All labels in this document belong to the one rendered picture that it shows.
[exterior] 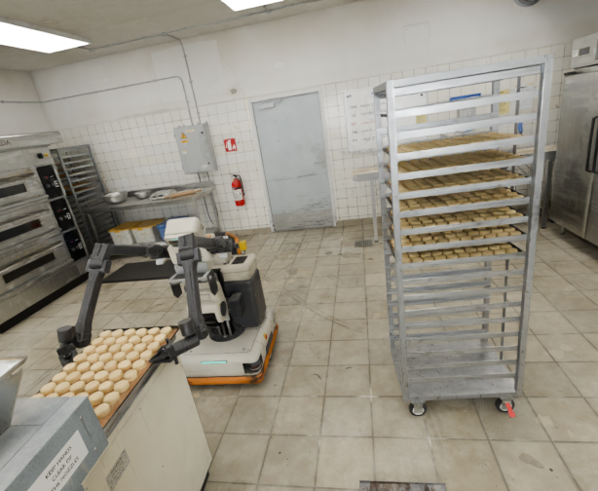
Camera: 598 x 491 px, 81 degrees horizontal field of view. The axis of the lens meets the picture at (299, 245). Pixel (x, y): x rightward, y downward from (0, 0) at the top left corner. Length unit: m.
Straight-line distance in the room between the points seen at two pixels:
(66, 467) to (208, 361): 1.67
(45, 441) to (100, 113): 6.02
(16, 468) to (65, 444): 0.10
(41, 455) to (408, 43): 5.31
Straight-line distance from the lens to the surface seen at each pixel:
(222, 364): 2.59
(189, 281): 1.71
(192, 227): 2.19
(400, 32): 5.48
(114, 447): 1.50
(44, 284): 5.36
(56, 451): 1.01
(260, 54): 5.60
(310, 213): 5.67
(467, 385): 2.39
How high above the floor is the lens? 1.73
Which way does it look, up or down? 20 degrees down
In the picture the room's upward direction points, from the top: 9 degrees counter-clockwise
